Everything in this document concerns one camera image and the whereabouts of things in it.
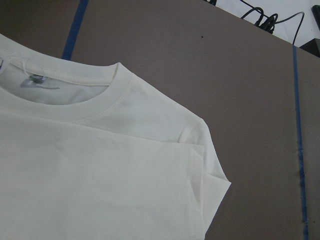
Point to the cream long-sleeve cat shirt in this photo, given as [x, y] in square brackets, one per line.
[96, 153]

